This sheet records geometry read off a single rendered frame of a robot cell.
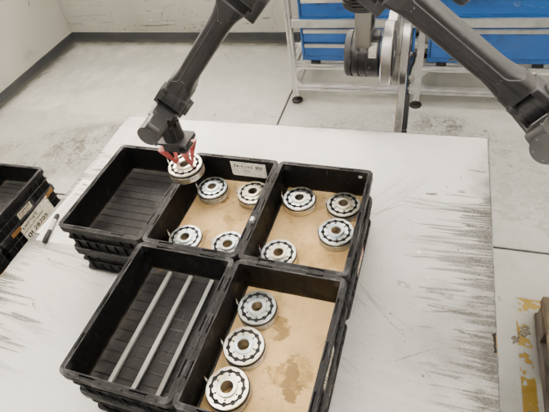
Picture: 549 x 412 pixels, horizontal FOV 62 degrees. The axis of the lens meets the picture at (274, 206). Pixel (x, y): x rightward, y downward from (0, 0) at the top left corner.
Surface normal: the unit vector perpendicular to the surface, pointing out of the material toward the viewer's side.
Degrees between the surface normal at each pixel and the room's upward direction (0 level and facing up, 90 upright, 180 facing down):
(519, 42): 90
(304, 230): 0
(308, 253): 0
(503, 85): 88
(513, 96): 88
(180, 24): 90
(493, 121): 0
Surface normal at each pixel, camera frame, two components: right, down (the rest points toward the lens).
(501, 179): -0.13, -0.69
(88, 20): -0.27, 0.72
